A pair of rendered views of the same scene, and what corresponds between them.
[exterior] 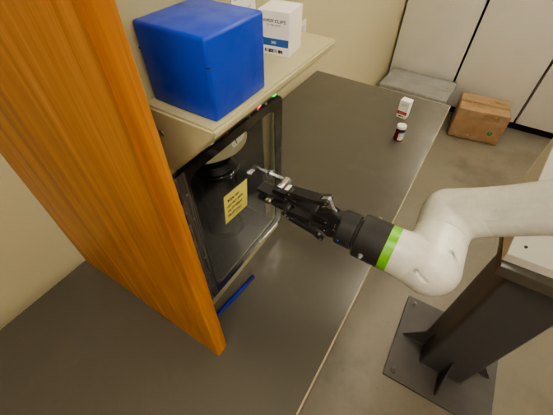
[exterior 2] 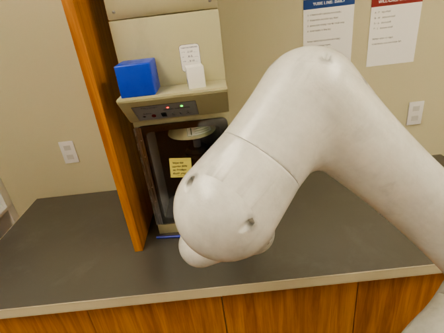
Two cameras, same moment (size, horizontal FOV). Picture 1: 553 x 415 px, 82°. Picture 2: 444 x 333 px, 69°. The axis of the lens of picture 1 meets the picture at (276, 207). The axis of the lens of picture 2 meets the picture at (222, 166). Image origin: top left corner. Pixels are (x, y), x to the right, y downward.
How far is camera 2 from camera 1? 0.87 m
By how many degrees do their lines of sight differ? 50
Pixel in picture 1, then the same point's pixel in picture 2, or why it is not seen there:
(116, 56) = (85, 65)
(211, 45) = (117, 69)
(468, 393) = not seen: outside the picture
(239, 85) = (135, 88)
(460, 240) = not seen: hidden behind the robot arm
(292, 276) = not seen: hidden behind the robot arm
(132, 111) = (88, 82)
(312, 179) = (302, 217)
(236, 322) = (158, 246)
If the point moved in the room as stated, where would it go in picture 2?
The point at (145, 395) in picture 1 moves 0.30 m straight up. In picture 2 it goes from (102, 241) to (79, 174)
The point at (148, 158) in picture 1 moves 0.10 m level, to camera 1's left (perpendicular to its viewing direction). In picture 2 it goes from (94, 100) to (85, 95)
